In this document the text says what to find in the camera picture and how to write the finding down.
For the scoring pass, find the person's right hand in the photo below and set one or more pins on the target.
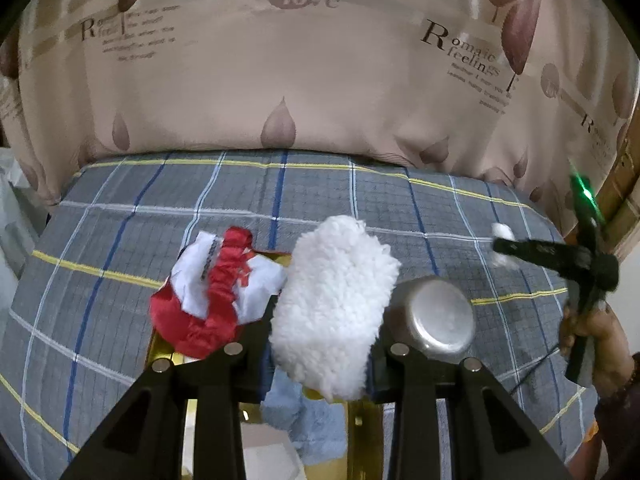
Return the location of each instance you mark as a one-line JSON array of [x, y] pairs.
[[609, 341]]

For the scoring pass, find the grey plaid bedsheet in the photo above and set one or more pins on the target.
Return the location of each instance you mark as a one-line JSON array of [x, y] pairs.
[[125, 260]]

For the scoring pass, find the person's right forearm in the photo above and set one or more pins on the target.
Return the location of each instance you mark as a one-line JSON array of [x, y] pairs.
[[620, 410]]

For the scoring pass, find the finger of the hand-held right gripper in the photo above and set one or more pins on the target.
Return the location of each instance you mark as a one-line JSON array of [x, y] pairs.
[[540, 252]]

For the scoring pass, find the red and white cloth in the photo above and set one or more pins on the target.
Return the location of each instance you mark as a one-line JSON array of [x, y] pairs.
[[210, 305]]

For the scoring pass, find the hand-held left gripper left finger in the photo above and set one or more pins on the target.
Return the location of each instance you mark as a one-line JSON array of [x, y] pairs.
[[250, 355]]

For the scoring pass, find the white fluffy cloth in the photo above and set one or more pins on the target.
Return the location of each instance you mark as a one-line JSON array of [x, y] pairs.
[[330, 305]]

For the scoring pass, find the beige leaf print curtain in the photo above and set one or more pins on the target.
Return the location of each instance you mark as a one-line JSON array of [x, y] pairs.
[[300, 85]]

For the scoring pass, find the small white cloth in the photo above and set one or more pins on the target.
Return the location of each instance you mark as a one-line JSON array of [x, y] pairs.
[[502, 231]]

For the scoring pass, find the red tin box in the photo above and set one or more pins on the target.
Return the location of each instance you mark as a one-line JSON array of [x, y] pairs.
[[366, 440]]

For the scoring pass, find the steel bowl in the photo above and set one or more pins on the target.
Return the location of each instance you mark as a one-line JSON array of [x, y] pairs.
[[435, 315]]

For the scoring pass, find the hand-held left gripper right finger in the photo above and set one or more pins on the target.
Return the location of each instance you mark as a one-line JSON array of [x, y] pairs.
[[382, 376]]

